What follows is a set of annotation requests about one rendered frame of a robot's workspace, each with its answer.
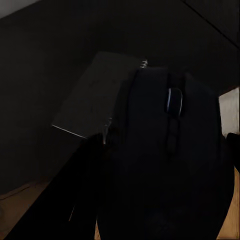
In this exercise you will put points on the mouse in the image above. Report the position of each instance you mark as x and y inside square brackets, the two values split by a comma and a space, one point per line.
[167, 171]

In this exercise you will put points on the cabinet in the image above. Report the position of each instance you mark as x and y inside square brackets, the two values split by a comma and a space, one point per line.
[14, 207]

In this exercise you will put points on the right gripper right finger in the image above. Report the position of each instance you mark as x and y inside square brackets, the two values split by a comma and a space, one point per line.
[233, 140]

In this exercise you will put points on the desk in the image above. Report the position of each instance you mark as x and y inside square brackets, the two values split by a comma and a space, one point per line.
[46, 47]

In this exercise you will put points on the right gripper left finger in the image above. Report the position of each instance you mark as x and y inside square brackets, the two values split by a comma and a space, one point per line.
[67, 208]

